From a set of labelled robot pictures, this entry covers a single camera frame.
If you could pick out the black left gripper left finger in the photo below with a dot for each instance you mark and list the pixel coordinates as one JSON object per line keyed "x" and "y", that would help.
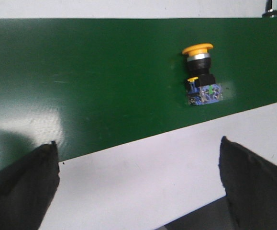
{"x": 27, "y": 188}

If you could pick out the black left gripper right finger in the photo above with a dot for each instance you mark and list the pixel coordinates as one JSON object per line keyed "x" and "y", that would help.
{"x": 250, "y": 183}

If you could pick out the yellow mushroom push button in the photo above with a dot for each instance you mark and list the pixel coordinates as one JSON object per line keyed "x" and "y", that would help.
{"x": 201, "y": 85}

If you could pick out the green conveyor belt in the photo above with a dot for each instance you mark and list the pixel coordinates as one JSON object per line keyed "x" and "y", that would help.
{"x": 91, "y": 84}

